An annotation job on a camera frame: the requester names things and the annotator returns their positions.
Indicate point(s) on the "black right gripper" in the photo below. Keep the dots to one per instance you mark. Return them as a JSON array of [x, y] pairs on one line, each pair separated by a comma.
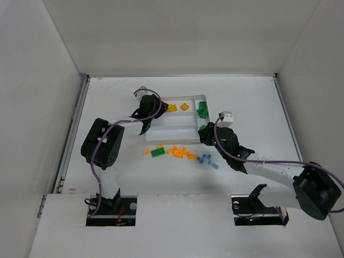
[[207, 134]]

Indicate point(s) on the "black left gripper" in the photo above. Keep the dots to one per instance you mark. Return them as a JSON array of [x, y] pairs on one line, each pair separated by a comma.
[[145, 118]]

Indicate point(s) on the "small yellow lego brick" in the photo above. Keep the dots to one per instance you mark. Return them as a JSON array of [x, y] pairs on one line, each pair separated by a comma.
[[184, 106]]

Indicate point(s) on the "green lego plate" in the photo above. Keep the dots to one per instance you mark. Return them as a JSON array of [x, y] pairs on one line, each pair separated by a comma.
[[202, 110]]

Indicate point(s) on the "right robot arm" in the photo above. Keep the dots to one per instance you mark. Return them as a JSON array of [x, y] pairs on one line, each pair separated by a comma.
[[310, 187]]

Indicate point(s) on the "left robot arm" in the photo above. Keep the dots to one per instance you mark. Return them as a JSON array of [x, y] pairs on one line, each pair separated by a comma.
[[101, 149]]

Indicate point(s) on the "light blue lego pieces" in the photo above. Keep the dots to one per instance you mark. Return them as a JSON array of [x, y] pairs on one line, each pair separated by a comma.
[[206, 159]]

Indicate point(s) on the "white divided sorting tray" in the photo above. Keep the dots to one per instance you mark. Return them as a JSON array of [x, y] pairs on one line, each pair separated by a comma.
[[180, 127]]

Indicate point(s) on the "orange lego pieces pile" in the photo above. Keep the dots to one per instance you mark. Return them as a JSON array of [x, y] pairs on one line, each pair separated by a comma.
[[181, 153]]

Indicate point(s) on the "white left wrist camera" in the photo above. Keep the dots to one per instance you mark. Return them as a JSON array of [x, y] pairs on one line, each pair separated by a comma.
[[139, 93]]

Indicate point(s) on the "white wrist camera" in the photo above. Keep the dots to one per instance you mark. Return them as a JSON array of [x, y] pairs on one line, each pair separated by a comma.
[[226, 119], [139, 93]]

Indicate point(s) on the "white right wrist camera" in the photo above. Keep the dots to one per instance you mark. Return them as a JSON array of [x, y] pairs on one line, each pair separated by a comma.
[[226, 119]]

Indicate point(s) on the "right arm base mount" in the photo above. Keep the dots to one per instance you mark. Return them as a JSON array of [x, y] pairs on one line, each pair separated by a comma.
[[248, 210]]

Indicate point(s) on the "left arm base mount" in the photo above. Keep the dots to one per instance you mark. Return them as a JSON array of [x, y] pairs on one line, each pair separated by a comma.
[[118, 211]]

